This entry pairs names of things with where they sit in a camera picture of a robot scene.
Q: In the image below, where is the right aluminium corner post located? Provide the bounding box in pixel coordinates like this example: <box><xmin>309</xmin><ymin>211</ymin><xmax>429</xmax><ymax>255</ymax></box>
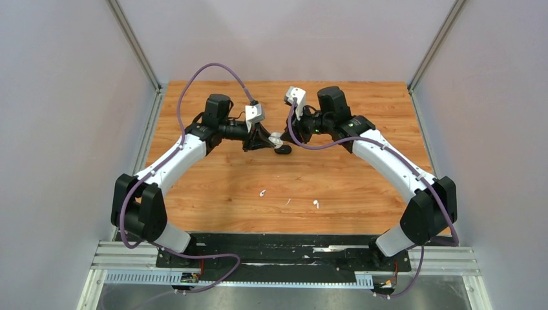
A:
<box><xmin>407</xmin><ymin>0</ymin><xmax>468</xmax><ymax>94</ymax></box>

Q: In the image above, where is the black earbud charging case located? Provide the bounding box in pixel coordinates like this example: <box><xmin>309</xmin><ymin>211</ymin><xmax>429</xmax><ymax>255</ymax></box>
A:
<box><xmin>274</xmin><ymin>145</ymin><xmax>292</xmax><ymax>155</ymax></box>

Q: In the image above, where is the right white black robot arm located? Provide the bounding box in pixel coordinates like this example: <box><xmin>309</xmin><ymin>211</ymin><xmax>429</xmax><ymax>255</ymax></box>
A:
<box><xmin>280</xmin><ymin>86</ymin><xmax>459</xmax><ymax>270</ymax></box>

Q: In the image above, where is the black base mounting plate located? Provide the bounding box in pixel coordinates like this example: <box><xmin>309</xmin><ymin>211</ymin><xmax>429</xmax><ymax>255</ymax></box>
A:
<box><xmin>114</xmin><ymin>231</ymin><xmax>458</xmax><ymax>284</ymax></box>

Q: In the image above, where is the left aluminium corner post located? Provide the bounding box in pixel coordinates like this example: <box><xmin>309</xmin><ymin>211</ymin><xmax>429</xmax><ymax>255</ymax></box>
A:
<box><xmin>106</xmin><ymin>0</ymin><xmax>162</xmax><ymax>93</ymax></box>

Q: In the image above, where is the white earbud charging case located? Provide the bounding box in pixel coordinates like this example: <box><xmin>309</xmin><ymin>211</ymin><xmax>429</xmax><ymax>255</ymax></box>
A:
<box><xmin>268</xmin><ymin>132</ymin><xmax>284</xmax><ymax>149</ymax></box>

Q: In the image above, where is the aluminium frame rail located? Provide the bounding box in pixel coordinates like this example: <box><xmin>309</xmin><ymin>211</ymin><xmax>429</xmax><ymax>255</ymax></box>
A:
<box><xmin>92</xmin><ymin>242</ymin><xmax>481</xmax><ymax>276</ymax></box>

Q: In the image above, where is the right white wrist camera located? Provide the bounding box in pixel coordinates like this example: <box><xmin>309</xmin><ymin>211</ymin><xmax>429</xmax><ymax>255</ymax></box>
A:
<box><xmin>284</xmin><ymin>86</ymin><xmax>306</xmax><ymax>120</ymax></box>

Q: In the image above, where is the aluminium corner post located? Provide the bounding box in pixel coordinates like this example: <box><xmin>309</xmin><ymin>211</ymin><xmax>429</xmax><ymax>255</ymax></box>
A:
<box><xmin>407</xmin><ymin>0</ymin><xmax>468</xmax><ymax>94</ymax></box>
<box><xmin>106</xmin><ymin>0</ymin><xmax>162</xmax><ymax>93</ymax></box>

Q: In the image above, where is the white slotted cable duct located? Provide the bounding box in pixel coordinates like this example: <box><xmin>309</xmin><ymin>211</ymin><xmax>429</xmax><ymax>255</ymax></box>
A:
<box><xmin>104</xmin><ymin>270</ymin><xmax>374</xmax><ymax>289</ymax></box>

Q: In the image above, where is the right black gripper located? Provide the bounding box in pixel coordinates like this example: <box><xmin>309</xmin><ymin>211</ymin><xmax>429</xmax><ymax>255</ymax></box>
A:
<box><xmin>282</xmin><ymin>103</ymin><xmax>334</xmax><ymax>145</ymax></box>

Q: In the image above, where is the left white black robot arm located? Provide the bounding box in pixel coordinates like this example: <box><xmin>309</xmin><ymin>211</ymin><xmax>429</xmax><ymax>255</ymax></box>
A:
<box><xmin>111</xmin><ymin>94</ymin><xmax>283</xmax><ymax>267</ymax></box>

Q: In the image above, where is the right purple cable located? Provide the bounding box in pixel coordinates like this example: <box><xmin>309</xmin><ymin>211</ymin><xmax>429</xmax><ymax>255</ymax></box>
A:
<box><xmin>286</xmin><ymin>99</ymin><xmax>459</xmax><ymax>299</ymax></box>

